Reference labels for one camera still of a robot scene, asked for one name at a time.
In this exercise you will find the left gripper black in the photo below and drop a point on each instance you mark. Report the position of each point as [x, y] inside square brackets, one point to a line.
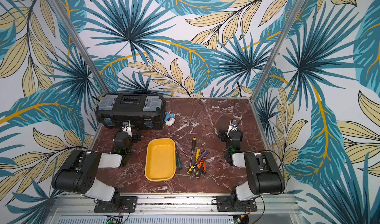
[135, 138]

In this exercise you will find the aluminium front rail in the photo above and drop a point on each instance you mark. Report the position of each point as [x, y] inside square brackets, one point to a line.
[177, 208]

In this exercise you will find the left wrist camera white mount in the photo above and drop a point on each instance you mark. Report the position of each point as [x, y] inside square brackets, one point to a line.
[126, 127]

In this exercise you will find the yellow plastic tray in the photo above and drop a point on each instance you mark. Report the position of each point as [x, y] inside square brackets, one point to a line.
[160, 160]

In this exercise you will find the orange black handle screwdriver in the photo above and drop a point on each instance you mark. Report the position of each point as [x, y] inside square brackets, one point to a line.
[199, 170]

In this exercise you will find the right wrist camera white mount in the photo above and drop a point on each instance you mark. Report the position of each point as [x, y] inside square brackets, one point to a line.
[232, 126]

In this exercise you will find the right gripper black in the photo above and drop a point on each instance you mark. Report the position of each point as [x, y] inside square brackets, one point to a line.
[222, 135]

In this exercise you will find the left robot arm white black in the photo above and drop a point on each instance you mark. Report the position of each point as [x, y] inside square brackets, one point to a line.
[78, 172]

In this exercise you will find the black plastic toolbox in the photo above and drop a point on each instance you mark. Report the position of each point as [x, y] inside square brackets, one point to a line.
[143, 111]

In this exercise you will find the white blue plug adapter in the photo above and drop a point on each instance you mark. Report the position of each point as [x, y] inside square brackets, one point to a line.
[169, 119]

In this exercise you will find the yellow black handle screwdriver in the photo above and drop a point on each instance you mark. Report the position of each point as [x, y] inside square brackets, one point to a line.
[193, 165]

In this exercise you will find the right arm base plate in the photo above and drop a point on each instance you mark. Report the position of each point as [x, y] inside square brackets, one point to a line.
[227, 203]

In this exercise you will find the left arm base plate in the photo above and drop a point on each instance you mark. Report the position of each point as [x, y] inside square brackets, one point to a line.
[117, 205]

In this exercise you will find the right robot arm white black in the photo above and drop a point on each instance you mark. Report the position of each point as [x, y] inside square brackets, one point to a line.
[262, 172]

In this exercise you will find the green black handle screwdriver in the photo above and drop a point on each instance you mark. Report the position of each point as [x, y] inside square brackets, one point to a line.
[178, 162]

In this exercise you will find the long yellow black screwdriver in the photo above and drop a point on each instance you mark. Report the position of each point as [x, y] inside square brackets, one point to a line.
[192, 150]

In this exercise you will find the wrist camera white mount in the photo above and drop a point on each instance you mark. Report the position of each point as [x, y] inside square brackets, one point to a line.
[126, 127]
[232, 126]

